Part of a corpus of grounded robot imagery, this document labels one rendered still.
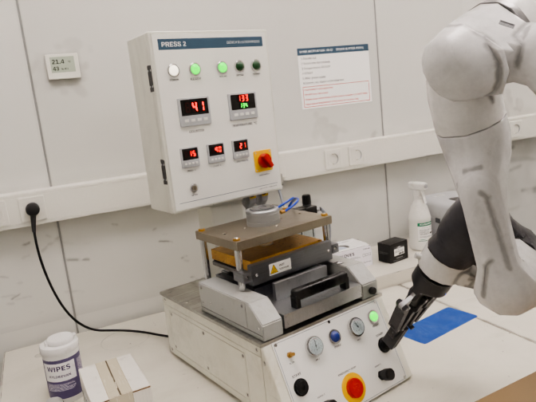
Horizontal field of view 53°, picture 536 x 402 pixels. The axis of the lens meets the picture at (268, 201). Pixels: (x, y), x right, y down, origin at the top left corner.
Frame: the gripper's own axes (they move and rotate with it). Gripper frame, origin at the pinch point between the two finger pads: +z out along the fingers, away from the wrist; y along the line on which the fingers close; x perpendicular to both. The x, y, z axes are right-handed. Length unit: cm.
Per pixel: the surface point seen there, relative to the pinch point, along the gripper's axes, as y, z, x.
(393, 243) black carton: -55, 28, -38
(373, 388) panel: 7.2, 8.5, 5.2
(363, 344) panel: 5.4, 4.1, -2.5
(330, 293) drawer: 9.1, -2.8, -13.2
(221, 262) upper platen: 21.4, 5.6, -35.9
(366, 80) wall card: -70, -6, -87
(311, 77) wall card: -48, -5, -93
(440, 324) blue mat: -31.4, 16.7, -2.4
